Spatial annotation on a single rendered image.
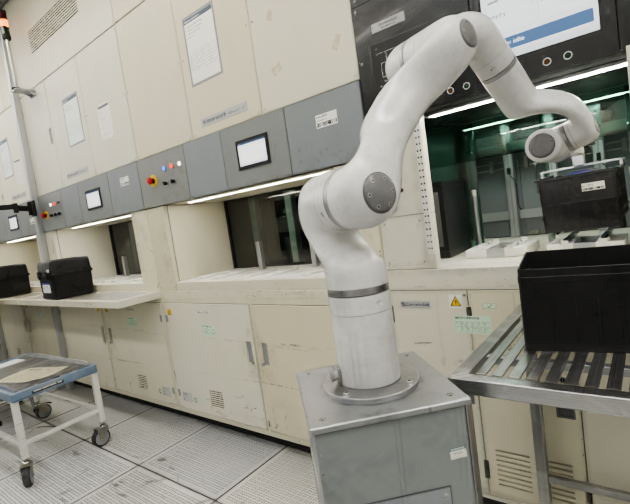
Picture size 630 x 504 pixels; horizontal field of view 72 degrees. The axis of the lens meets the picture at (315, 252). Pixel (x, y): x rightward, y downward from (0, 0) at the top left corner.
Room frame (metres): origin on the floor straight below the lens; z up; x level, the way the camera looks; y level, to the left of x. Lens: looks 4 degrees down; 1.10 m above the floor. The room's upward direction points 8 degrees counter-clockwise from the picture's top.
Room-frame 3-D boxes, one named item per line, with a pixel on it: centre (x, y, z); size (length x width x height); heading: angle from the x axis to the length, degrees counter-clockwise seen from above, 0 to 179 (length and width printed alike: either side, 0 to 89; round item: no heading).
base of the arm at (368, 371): (0.83, -0.07, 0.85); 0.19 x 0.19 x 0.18
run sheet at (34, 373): (2.34, 1.64, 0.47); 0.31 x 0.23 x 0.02; 73
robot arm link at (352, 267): (0.86, -0.06, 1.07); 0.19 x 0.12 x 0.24; 29
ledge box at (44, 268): (2.97, 1.73, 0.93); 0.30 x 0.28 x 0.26; 49
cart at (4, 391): (2.47, 1.77, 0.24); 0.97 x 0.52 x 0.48; 54
